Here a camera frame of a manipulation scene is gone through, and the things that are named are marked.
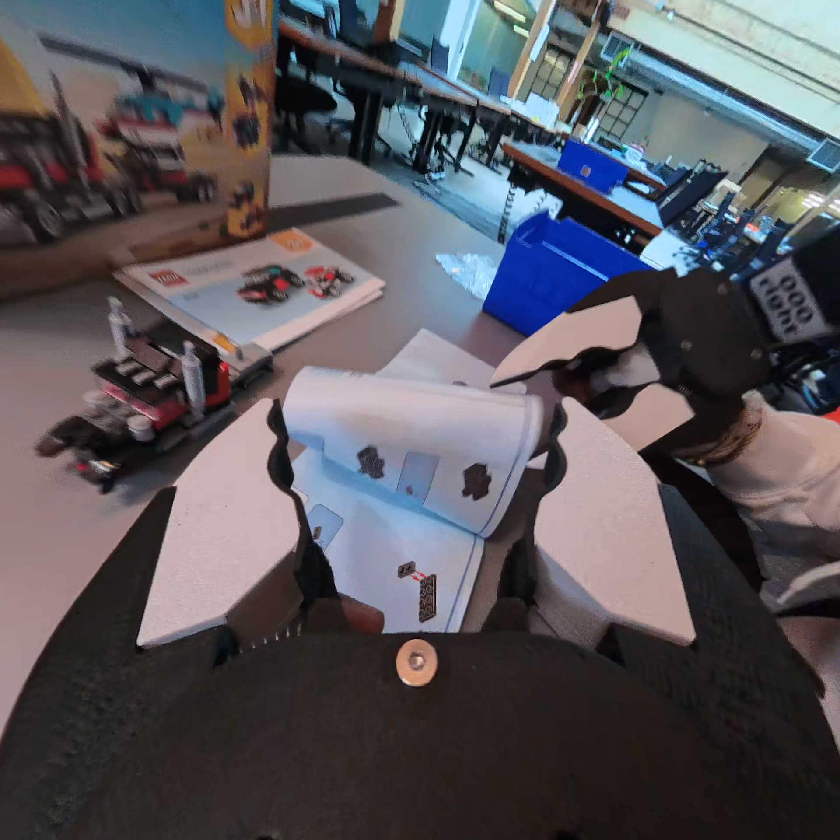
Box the open lego instruction booklet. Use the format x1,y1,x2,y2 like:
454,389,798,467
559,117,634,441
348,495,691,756
282,328,547,634

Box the lego truck model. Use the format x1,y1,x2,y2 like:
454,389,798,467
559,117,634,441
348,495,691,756
34,297,275,494

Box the black office chair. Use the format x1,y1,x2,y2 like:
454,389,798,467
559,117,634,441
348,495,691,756
276,66,339,152

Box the long wooden office desk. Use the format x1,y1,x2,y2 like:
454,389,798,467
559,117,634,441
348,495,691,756
277,16,665,240

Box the green potted plant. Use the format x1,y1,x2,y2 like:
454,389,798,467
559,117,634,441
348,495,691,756
577,46,634,106

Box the blue plastic bin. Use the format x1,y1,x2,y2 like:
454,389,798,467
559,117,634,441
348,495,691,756
481,210,658,337

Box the beaded bracelets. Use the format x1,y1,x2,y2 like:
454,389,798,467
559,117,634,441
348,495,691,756
676,410,763,468

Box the blue box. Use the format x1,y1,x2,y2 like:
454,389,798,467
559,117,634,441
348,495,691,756
556,138,630,196

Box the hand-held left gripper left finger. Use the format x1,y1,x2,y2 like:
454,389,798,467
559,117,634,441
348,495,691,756
136,397,342,651

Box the wooden column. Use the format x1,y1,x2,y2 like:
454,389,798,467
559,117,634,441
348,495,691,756
507,0,559,101

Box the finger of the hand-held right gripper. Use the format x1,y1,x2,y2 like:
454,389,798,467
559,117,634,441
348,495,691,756
489,295,644,389
587,348,697,457

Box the clear plastic scrap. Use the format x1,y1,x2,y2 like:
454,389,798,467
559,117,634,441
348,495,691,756
435,251,503,299

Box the closed lego instruction booklet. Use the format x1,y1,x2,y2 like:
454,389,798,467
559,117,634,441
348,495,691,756
113,226,387,355

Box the lego set cardboard box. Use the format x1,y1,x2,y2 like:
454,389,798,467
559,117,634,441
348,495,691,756
0,0,278,303

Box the person's left hand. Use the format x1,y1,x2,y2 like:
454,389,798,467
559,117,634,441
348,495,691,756
340,596,387,635

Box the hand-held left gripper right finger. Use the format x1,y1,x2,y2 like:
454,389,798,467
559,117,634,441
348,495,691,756
497,397,698,651

